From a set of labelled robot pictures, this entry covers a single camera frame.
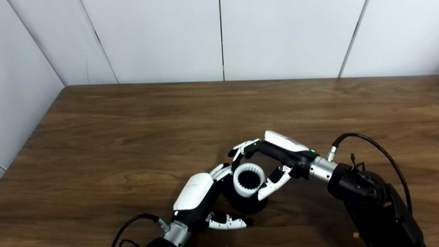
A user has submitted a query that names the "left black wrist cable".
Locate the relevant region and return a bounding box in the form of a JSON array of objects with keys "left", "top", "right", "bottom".
[{"left": 111, "top": 214, "right": 170, "bottom": 247}]

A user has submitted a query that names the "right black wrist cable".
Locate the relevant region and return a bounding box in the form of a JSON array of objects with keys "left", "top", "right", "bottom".
[{"left": 327, "top": 133, "right": 413, "bottom": 213}]

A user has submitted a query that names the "round black part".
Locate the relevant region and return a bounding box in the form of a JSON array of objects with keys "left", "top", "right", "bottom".
[{"left": 223, "top": 170, "right": 269, "bottom": 214}]

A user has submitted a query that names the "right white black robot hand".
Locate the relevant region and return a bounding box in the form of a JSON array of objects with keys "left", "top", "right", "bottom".
[{"left": 228, "top": 130, "right": 319, "bottom": 201}]

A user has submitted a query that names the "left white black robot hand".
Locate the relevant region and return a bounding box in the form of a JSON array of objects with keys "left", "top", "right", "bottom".
[{"left": 171, "top": 163, "right": 254, "bottom": 234}]

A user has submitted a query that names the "white toothed ring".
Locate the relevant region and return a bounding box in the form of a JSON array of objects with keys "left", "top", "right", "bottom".
[{"left": 233, "top": 163, "right": 266, "bottom": 198}]

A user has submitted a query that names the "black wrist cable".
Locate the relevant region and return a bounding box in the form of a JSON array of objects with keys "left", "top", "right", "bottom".
[
  {"left": 111, "top": 214, "right": 170, "bottom": 247},
  {"left": 327, "top": 133, "right": 413, "bottom": 213}
]

